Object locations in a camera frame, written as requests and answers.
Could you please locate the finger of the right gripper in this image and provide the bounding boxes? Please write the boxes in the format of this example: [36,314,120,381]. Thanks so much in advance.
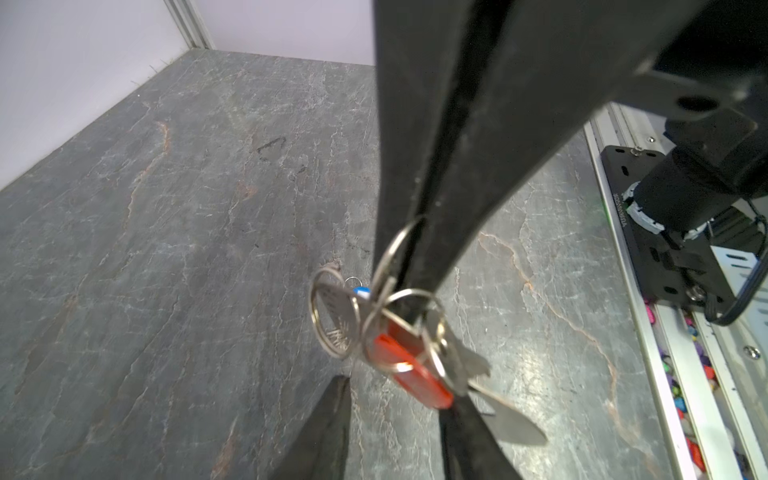
[373,1,480,282]

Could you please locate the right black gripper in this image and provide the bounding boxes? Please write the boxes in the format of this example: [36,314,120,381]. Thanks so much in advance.
[401,1,767,291]

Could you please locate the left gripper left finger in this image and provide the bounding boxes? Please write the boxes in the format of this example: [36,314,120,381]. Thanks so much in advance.
[269,375,352,479]

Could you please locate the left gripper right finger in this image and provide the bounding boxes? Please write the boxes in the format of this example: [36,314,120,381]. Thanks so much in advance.
[439,396,522,480]

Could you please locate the aluminium frame profiles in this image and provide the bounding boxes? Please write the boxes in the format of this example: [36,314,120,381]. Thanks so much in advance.
[164,0,215,50]

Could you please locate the metal keyring with shoe plate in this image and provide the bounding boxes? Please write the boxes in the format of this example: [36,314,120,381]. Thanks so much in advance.
[308,214,550,448]

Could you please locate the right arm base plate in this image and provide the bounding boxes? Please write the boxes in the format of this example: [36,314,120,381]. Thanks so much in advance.
[600,146,767,326]

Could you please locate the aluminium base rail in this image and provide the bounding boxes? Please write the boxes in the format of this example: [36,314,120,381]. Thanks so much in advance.
[584,104,767,479]

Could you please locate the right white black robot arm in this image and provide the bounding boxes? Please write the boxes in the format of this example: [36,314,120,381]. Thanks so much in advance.
[373,1,767,326]

